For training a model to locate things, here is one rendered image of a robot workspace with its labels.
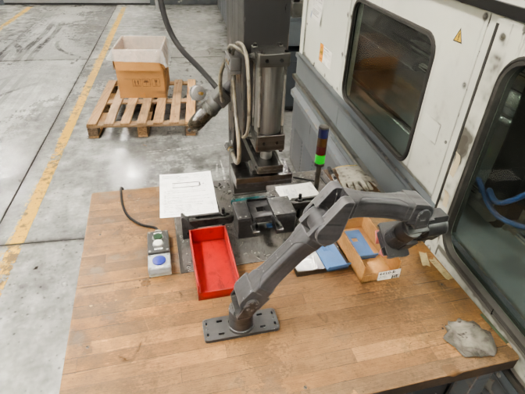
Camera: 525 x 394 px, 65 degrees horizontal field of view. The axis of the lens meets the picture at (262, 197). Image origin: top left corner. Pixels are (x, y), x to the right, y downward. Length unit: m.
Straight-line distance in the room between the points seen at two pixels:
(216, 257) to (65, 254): 1.69
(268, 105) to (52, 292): 1.86
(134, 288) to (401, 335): 0.76
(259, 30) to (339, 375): 0.91
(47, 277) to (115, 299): 1.53
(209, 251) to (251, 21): 0.70
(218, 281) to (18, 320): 1.55
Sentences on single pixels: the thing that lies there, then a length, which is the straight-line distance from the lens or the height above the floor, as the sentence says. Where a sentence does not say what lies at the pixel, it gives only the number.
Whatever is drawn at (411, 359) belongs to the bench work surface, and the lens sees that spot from 1.18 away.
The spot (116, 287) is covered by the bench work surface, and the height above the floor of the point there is 0.90.
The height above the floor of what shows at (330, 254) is 0.92.
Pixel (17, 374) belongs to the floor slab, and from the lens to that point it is 2.39.
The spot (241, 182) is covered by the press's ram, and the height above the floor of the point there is 1.13.
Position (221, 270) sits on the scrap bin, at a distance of 1.29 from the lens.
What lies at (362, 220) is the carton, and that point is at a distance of 1.49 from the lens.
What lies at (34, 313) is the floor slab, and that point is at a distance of 2.60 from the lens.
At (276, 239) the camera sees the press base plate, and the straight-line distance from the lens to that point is 1.41.
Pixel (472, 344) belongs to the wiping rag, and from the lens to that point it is 1.24.
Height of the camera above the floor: 1.82
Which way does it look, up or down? 35 degrees down
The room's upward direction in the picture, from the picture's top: 2 degrees clockwise
